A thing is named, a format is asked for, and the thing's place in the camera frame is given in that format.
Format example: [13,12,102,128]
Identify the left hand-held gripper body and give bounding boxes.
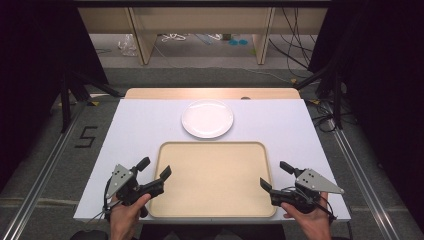
[104,163,166,219]

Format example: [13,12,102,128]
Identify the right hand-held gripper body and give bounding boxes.
[269,168,346,215]

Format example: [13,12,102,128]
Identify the person's left hand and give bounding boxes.
[109,193,152,235]

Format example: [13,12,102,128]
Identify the person's right hand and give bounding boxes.
[280,191,334,235]

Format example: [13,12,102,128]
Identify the beige plastic tray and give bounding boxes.
[146,141,278,219]

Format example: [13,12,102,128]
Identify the white round plate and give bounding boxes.
[180,99,235,140]

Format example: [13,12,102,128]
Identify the black metal stand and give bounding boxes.
[59,69,123,134]
[293,62,345,131]

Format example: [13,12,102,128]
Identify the clear plastic bag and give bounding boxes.
[117,33,139,57]

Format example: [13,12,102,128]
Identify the black curtain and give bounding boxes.
[308,0,424,233]
[0,0,110,193]

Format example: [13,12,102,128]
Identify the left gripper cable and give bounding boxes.
[89,178,115,224]

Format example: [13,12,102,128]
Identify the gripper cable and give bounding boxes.
[313,194,337,224]
[89,178,115,224]

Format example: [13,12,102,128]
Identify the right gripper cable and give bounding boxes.
[313,194,337,224]

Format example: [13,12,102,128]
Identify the metal floor rail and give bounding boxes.
[0,109,85,240]
[328,118,402,240]

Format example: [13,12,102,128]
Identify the black floor cables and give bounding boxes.
[308,99,338,133]

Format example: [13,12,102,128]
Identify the black hanging cables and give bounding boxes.
[268,6,318,72]

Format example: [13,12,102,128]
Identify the white coiled cable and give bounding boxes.
[160,32,188,43]

